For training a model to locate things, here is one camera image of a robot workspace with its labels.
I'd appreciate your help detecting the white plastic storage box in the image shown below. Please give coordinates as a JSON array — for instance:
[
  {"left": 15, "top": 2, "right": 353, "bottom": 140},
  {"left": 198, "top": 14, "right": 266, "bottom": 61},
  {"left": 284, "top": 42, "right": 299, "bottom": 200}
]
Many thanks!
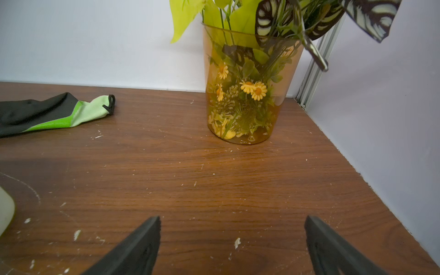
[{"left": 0, "top": 187, "right": 16, "bottom": 236}]

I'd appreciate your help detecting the artificial green leafy plant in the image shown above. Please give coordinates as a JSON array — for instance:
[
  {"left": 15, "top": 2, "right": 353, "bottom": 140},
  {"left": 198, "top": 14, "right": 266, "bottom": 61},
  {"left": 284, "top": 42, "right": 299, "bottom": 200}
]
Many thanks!
[{"left": 169, "top": 1, "right": 401, "bottom": 72}]

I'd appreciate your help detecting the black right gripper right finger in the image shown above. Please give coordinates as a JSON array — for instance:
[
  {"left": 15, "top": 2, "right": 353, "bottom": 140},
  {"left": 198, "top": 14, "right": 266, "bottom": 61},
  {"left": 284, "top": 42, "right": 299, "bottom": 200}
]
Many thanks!
[{"left": 304, "top": 215, "right": 386, "bottom": 275}]

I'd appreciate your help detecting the black green work glove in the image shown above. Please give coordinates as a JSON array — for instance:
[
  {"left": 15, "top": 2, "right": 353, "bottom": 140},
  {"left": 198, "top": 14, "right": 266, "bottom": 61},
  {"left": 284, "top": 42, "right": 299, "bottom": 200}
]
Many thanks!
[{"left": 1, "top": 92, "right": 116, "bottom": 138}]

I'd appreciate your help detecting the aluminium corner frame post right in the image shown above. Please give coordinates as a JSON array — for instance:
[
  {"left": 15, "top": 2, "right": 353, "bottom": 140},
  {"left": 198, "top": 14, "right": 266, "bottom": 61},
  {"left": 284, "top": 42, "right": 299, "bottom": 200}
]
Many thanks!
[{"left": 294, "top": 13, "right": 347, "bottom": 110}]

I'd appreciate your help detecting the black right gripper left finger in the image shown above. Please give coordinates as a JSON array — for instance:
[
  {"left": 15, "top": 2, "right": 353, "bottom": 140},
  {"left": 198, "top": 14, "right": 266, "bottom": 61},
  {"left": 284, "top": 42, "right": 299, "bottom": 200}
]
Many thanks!
[{"left": 84, "top": 216, "right": 161, "bottom": 275}]

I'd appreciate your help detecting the amber glass plant vase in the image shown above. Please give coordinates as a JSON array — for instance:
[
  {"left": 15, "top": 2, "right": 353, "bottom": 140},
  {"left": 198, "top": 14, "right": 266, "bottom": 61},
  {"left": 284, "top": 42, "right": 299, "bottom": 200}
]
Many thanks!
[{"left": 203, "top": 25, "right": 303, "bottom": 145}]

